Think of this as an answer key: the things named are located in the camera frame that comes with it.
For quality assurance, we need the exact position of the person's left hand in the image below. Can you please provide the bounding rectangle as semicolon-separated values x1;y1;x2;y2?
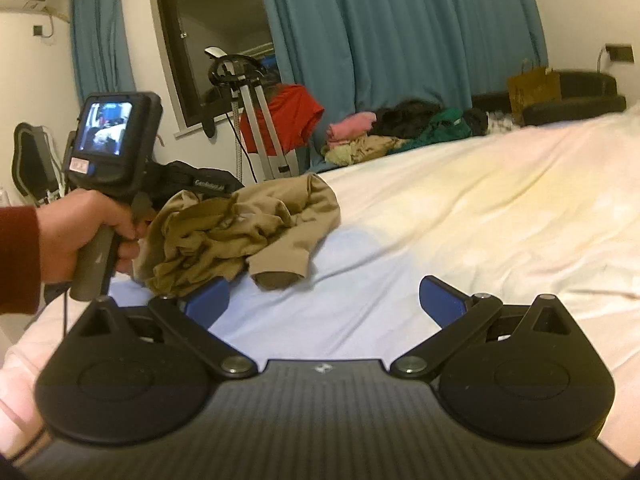
36;190;154;284

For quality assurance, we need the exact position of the dark red left sleeve forearm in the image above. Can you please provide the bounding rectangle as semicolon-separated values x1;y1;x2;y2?
0;207;41;314

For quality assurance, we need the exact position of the red garment on rack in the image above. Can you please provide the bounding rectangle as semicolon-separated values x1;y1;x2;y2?
240;84;324;156

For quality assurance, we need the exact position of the black jacket on bed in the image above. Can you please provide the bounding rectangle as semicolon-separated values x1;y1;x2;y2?
142;160;243;207

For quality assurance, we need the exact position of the pink folded garment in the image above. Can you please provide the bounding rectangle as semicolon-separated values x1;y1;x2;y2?
326;112;376;143

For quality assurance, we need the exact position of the wall power socket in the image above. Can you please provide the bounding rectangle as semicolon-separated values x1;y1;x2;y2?
605;44;634;64

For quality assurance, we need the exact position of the pastel bed duvet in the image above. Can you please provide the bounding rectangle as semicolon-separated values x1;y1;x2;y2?
0;104;640;466

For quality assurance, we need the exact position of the dark window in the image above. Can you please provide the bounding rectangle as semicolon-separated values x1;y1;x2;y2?
156;0;279;126

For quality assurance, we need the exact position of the tan t-shirt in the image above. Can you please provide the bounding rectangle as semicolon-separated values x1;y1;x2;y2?
132;174;341;297

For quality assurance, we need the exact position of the wavy black mirror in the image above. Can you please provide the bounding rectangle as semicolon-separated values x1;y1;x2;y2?
12;122;64;207

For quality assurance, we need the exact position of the silver metal rack stand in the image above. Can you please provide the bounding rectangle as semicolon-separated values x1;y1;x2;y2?
204;46;299;180

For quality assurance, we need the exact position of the right blue curtain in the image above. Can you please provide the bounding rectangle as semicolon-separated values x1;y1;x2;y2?
264;0;548;170

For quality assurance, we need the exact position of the left blue curtain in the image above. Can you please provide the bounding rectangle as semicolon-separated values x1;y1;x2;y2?
70;0;136;101

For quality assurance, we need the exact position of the black garment in pile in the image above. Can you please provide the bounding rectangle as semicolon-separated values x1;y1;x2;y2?
369;99;442;140

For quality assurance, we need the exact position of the black armchair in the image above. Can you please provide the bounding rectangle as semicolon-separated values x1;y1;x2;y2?
472;70;627;127

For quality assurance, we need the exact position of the brown paper bag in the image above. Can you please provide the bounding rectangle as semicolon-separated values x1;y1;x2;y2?
506;58;562;126

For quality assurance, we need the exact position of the blue curtain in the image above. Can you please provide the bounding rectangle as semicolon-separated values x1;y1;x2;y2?
264;0;548;170
70;0;136;101

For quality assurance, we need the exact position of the green garment in pile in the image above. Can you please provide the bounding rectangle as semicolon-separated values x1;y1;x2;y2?
388;107;474;155

